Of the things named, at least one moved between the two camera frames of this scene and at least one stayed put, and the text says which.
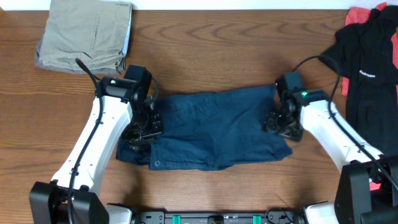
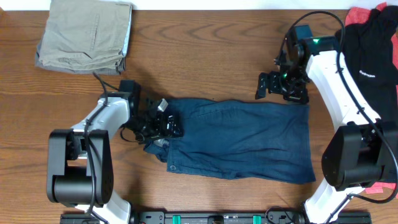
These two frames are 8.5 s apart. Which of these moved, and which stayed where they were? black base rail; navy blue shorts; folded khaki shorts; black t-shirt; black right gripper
Moved: navy blue shorts; black right gripper
Stayed: folded khaki shorts; black t-shirt; black base rail
